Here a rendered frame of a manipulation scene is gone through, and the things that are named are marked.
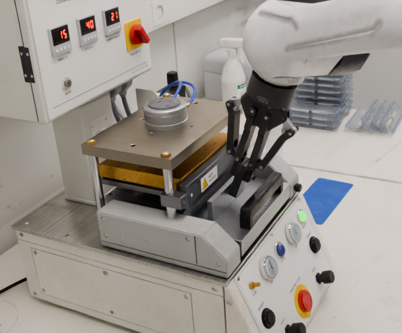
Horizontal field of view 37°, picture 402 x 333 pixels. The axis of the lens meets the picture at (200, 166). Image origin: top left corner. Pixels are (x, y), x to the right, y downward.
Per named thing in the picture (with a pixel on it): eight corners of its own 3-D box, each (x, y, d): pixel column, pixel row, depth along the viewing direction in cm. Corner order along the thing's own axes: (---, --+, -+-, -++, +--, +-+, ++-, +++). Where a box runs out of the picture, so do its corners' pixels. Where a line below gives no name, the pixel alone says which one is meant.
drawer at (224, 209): (99, 225, 111) (93, 188, 108) (160, 176, 129) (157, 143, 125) (242, 260, 98) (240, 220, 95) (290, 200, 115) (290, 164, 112)
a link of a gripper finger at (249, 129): (257, 110, 95) (249, 106, 96) (237, 165, 102) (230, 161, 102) (267, 102, 99) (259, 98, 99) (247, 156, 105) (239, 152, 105)
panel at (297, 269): (280, 372, 99) (233, 278, 95) (334, 273, 122) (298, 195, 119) (290, 372, 98) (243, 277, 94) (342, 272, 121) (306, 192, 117)
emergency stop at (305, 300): (300, 316, 109) (292, 298, 108) (307, 304, 112) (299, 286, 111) (308, 316, 108) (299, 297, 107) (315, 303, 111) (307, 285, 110)
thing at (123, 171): (101, 184, 108) (94, 135, 103) (165, 138, 125) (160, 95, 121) (183, 201, 100) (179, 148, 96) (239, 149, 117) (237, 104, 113)
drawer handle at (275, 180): (239, 228, 100) (238, 207, 98) (273, 189, 112) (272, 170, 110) (250, 230, 99) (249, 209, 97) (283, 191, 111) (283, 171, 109)
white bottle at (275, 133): (284, 161, 173) (284, 114, 167) (267, 162, 173) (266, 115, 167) (281, 154, 178) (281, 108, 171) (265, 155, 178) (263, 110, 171)
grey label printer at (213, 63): (202, 101, 212) (199, 54, 204) (232, 84, 226) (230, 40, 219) (263, 111, 199) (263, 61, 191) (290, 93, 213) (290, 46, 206)
